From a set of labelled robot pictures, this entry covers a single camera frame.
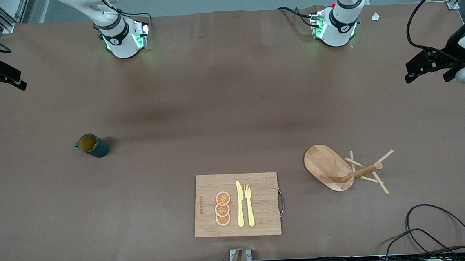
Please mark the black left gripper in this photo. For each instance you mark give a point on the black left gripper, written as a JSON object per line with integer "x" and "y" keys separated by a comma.
{"x": 453, "y": 44}

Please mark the dark green cup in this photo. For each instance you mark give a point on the dark green cup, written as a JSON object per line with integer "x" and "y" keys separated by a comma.
{"x": 94, "y": 146}

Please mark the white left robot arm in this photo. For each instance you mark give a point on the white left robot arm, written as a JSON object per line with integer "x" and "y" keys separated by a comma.
{"x": 338, "y": 31}

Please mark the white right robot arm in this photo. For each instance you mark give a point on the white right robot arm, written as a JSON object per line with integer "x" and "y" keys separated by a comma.
{"x": 123, "y": 45}

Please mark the wooden cup rack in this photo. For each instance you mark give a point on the wooden cup rack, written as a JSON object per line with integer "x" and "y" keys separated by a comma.
{"x": 328, "y": 165}

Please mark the white paper scrap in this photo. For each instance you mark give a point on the white paper scrap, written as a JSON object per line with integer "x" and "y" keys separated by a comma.
{"x": 375, "y": 16}

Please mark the brown table cover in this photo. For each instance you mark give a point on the brown table cover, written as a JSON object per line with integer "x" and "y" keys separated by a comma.
{"x": 101, "y": 191}

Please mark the wooden cutting board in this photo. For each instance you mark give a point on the wooden cutting board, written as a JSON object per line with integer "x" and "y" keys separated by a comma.
{"x": 260, "y": 223}

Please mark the yellow plastic fork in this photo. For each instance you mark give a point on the yellow plastic fork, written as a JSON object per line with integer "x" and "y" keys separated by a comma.
{"x": 250, "y": 212}

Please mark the yellow plastic knife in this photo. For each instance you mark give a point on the yellow plastic knife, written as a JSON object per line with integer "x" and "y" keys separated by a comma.
{"x": 240, "y": 208}

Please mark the orange slice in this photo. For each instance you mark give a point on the orange slice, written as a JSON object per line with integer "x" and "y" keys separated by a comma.
{"x": 223, "y": 198}

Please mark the metal bracket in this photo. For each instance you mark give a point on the metal bracket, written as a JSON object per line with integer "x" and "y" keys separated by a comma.
{"x": 240, "y": 259}

